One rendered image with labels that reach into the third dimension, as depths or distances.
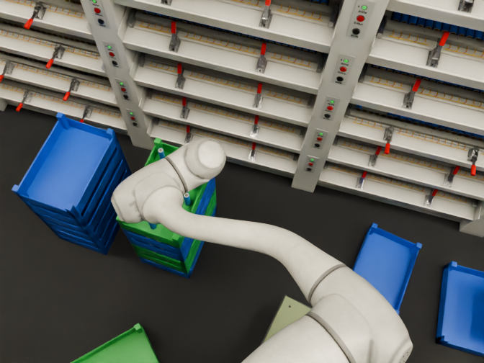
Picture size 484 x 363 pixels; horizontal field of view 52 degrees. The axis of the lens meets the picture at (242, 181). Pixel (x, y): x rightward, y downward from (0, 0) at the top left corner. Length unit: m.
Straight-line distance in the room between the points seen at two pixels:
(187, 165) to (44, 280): 1.03
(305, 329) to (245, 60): 0.88
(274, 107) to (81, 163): 0.66
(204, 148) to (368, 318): 0.53
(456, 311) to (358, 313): 1.24
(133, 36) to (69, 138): 0.43
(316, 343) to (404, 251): 1.28
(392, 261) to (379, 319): 1.18
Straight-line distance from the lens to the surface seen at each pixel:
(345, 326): 0.85
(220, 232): 1.03
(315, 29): 1.33
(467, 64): 1.38
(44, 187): 1.71
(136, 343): 1.91
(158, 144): 1.61
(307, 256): 0.95
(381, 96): 1.48
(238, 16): 1.35
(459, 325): 2.07
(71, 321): 1.98
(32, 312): 2.03
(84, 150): 1.73
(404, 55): 1.34
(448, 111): 1.52
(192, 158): 1.14
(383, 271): 2.02
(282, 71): 1.48
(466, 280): 2.12
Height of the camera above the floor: 1.87
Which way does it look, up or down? 65 degrees down
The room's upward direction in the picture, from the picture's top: 3 degrees clockwise
